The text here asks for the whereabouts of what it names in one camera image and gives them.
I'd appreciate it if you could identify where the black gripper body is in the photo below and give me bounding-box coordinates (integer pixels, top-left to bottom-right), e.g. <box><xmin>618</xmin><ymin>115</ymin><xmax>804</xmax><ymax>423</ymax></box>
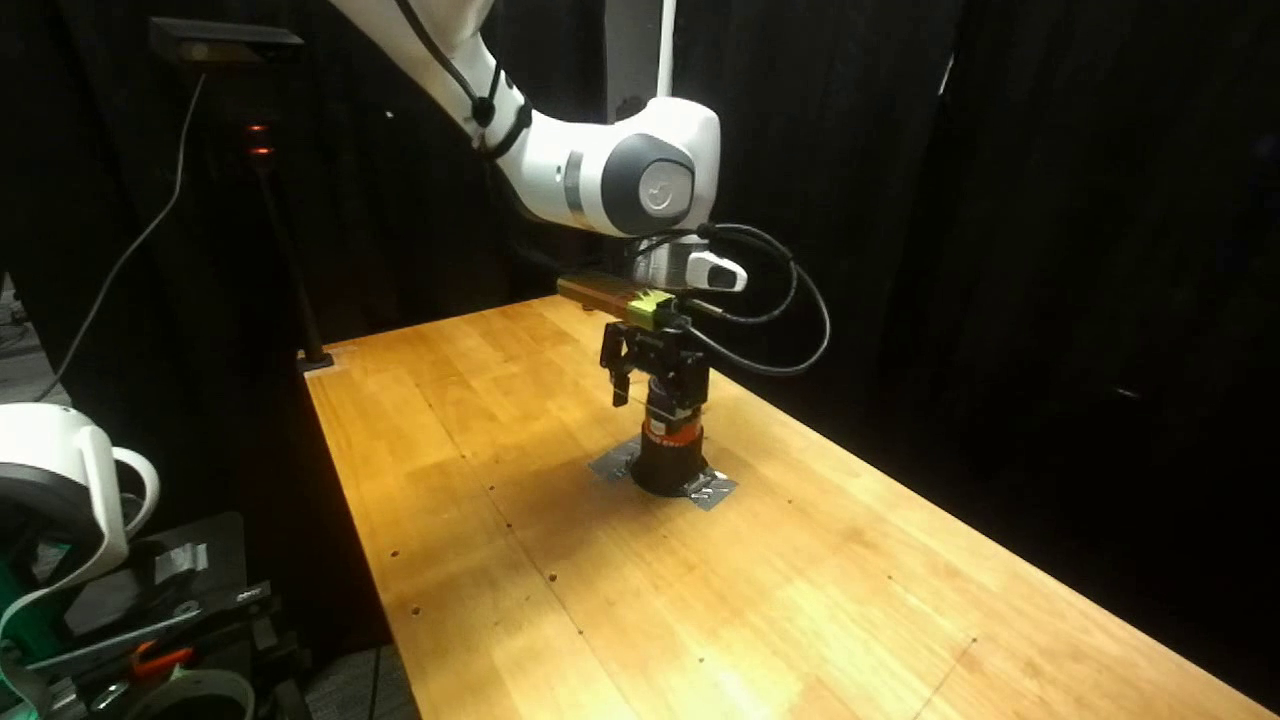
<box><xmin>597</xmin><ymin>289</ymin><xmax>714</xmax><ymax>392</ymax></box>

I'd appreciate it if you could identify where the dark cup with orange band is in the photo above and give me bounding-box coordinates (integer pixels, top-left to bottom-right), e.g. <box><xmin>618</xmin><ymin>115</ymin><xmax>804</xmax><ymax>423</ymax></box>
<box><xmin>628</xmin><ymin>397</ymin><xmax>714</xmax><ymax>500</ymax></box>

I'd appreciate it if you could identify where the silver tape patch under cup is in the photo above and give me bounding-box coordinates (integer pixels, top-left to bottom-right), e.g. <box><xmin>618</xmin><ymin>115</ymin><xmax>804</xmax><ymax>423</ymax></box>
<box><xmin>587</xmin><ymin>443</ymin><xmax>741</xmax><ymax>518</ymax></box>

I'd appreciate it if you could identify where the white vertical pole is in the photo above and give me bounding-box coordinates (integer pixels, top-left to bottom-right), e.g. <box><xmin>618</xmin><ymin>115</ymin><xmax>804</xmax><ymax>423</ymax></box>
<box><xmin>650</xmin><ymin>0</ymin><xmax>679</xmax><ymax>101</ymax></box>

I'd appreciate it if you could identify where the black curtain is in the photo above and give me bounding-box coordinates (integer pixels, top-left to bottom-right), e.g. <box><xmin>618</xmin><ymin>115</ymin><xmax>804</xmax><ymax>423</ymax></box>
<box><xmin>0</xmin><ymin>0</ymin><xmax>1280</xmax><ymax>671</ymax></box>

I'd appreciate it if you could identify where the small silver tape piece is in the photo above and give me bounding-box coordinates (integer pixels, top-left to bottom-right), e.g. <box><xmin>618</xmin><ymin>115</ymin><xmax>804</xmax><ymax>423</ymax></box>
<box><xmin>147</xmin><ymin>540</ymin><xmax>216</xmax><ymax>587</ymax></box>

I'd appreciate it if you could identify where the black equipment platform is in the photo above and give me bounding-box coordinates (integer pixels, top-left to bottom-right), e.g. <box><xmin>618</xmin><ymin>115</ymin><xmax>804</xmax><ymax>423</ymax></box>
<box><xmin>52</xmin><ymin>511</ymin><xmax>291</xmax><ymax>720</ymax></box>

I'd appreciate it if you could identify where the grey tape roll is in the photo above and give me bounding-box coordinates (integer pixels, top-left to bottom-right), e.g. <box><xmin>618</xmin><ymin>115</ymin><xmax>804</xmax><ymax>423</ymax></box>
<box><xmin>126</xmin><ymin>659</ymin><xmax>261</xmax><ymax>720</ymax></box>

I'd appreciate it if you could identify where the white rounded housing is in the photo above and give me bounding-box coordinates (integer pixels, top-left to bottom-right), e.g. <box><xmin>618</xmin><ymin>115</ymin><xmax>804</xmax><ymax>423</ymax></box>
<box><xmin>0</xmin><ymin>397</ymin><xmax>165</xmax><ymax>598</ymax></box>

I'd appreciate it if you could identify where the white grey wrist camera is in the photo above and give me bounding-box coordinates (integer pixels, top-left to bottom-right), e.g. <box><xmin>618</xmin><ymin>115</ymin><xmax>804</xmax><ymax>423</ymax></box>
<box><xmin>666</xmin><ymin>239</ymin><xmax>753</xmax><ymax>300</ymax></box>

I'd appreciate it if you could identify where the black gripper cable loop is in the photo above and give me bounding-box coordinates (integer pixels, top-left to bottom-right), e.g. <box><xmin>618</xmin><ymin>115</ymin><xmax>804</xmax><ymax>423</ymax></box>
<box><xmin>636</xmin><ymin>221</ymin><xmax>835</xmax><ymax>382</ymax></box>

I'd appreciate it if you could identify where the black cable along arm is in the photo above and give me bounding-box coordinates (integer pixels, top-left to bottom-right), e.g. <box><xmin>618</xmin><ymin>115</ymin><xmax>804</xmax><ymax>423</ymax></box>
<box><xmin>398</xmin><ymin>0</ymin><xmax>512</xmax><ymax>138</ymax></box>

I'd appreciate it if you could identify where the black camera tripod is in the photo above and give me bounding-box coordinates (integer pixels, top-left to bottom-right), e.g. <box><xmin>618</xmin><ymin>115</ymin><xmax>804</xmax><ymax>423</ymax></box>
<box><xmin>236</xmin><ymin>65</ymin><xmax>341</xmax><ymax>378</ymax></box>

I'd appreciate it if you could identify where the thin white cable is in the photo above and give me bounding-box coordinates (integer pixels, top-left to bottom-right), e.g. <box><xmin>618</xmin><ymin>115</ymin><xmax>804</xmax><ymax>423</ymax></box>
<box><xmin>32</xmin><ymin>65</ymin><xmax>213</xmax><ymax>405</ymax></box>

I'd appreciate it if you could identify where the orange clamp handle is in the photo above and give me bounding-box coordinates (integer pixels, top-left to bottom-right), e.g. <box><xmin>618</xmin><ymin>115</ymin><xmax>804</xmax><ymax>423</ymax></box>
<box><xmin>128</xmin><ymin>639</ymin><xmax>201</xmax><ymax>685</ymax></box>

